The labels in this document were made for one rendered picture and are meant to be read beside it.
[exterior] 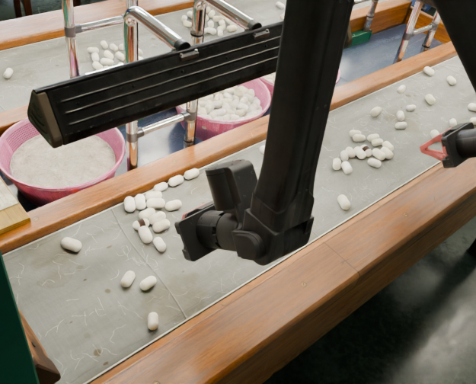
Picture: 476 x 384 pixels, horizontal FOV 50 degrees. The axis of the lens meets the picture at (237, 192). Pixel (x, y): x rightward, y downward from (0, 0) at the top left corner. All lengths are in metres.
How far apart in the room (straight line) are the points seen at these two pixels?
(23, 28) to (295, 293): 1.11
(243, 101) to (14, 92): 0.58
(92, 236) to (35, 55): 0.69
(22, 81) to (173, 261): 0.69
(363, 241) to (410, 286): 1.04
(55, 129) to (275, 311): 0.46
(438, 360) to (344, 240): 0.97
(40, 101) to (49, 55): 0.85
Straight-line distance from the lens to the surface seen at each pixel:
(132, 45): 0.95
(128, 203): 1.04
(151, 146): 1.31
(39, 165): 1.19
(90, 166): 1.16
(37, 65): 1.51
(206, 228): 0.75
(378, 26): 2.09
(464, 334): 2.05
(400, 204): 1.16
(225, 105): 1.36
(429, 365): 1.91
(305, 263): 0.97
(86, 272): 0.96
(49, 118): 0.72
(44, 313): 0.92
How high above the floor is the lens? 1.50
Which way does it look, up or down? 43 degrees down
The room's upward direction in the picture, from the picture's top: 10 degrees clockwise
